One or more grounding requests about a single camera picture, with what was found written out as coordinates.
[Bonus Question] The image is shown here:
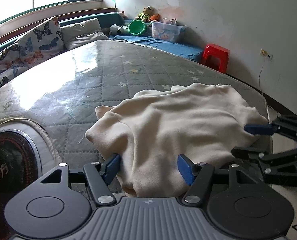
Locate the long butterfly print cushion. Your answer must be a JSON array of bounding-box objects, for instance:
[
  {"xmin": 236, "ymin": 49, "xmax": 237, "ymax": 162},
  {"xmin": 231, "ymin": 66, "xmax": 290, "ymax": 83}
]
[{"xmin": 0, "ymin": 43, "xmax": 29, "ymax": 88}]

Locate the black induction cooktop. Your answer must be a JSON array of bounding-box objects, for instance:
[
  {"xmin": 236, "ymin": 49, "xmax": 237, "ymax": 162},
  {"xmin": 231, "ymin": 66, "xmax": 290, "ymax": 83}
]
[{"xmin": 0, "ymin": 116, "xmax": 62, "ymax": 239}]

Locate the blue bench mattress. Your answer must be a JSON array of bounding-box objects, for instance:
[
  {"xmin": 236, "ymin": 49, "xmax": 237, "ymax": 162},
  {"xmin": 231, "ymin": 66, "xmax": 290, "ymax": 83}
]
[{"xmin": 109, "ymin": 35, "xmax": 203, "ymax": 62}]

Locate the orange plush toy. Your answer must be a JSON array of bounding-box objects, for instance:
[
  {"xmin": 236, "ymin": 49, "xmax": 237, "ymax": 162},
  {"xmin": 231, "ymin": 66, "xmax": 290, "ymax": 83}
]
[{"xmin": 148, "ymin": 14, "xmax": 160, "ymax": 23}]

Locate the green plastic basin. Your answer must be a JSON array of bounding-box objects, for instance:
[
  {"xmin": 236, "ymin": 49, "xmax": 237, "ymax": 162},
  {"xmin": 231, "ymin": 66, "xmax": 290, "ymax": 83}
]
[{"xmin": 128, "ymin": 20, "xmax": 146, "ymax": 36}]

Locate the grey plush toy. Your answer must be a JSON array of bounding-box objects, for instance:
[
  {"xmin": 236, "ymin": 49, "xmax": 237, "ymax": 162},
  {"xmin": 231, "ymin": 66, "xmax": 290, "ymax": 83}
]
[{"xmin": 109, "ymin": 24, "xmax": 131, "ymax": 36}]

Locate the teddy bear plush toy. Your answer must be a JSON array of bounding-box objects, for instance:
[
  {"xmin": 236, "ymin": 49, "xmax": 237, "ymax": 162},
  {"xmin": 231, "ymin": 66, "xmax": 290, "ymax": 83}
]
[{"xmin": 135, "ymin": 6, "xmax": 158, "ymax": 23}]

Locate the beige cushion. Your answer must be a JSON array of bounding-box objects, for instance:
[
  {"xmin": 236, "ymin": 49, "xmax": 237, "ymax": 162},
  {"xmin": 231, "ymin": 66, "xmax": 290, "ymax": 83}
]
[{"xmin": 61, "ymin": 18, "xmax": 108, "ymax": 50}]

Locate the cream sweatshirt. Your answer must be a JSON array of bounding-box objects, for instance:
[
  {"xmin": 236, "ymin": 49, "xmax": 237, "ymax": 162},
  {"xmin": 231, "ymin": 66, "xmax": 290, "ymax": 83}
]
[{"xmin": 86, "ymin": 83, "xmax": 267, "ymax": 197}]

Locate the red plastic stool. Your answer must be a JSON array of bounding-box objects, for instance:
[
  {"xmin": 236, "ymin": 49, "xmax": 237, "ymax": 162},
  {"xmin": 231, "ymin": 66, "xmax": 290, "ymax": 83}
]
[{"xmin": 200, "ymin": 44, "xmax": 230, "ymax": 74}]

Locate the clear plastic storage box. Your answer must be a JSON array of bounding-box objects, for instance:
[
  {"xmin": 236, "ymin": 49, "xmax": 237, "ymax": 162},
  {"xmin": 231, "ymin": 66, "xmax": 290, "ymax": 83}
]
[{"xmin": 152, "ymin": 22, "xmax": 186, "ymax": 43}]

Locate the white wall socket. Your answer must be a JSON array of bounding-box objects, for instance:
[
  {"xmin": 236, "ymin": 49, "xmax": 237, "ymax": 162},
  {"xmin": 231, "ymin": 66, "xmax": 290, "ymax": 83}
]
[{"xmin": 260, "ymin": 49, "xmax": 273, "ymax": 61}]

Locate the quilted grey star table cover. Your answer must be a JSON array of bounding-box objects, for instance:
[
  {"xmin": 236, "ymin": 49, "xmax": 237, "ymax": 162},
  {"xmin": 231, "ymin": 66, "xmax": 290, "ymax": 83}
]
[{"xmin": 0, "ymin": 41, "xmax": 268, "ymax": 167}]

